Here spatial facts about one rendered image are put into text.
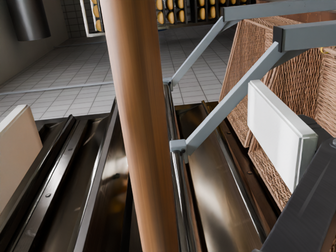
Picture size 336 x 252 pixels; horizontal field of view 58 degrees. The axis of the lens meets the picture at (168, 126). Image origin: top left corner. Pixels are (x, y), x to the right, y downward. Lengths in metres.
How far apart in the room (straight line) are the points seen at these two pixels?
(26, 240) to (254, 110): 1.00
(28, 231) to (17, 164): 0.98
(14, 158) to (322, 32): 0.56
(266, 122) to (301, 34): 0.47
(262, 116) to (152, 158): 0.07
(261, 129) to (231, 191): 0.94
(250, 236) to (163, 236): 0.72
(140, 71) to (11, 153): 0.08
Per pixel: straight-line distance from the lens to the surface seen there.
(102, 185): 1.00
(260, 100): 0.17
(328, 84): 1.21
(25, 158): 0.18
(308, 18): 1.37
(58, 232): 1.11
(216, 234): 1.00
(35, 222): 1.17
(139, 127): 0.19
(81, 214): 0.90
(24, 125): 0.19
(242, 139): 1.39
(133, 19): 0.17
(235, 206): 1.05
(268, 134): 0.16
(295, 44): 0.62
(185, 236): 0.45
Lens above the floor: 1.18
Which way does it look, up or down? level
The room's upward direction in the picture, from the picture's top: 96 degrees counter-clockwise
